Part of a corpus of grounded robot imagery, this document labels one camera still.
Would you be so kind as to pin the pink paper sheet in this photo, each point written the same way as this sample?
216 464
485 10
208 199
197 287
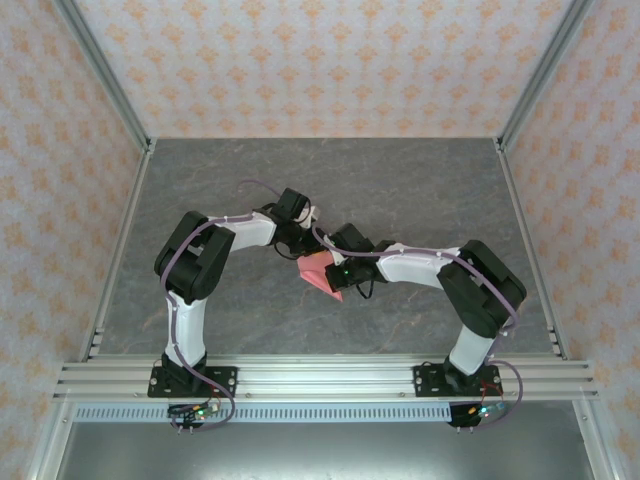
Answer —
312 270

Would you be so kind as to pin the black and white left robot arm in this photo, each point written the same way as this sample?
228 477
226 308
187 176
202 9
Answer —
250 232

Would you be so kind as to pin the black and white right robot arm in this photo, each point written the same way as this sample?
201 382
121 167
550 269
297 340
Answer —
415 267

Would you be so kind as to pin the grey metal sheet panel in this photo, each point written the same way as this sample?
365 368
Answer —
325 455

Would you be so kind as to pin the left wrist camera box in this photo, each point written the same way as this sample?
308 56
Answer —
310 215

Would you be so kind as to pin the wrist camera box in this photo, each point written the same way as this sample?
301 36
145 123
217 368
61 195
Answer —
337 257
310 215

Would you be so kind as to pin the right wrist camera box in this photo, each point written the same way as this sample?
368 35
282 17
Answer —
337 257

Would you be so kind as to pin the aluminium mounting rail beam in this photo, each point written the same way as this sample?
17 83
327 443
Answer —
325 380

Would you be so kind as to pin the aluminium side rail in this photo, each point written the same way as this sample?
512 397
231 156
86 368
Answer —
513 190
136 190

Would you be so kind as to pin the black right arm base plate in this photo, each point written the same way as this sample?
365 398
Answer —
425 382

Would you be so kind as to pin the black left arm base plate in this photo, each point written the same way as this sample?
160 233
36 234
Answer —
225 380

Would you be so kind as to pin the short aluminium frame post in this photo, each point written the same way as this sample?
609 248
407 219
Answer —
593 445
50 445

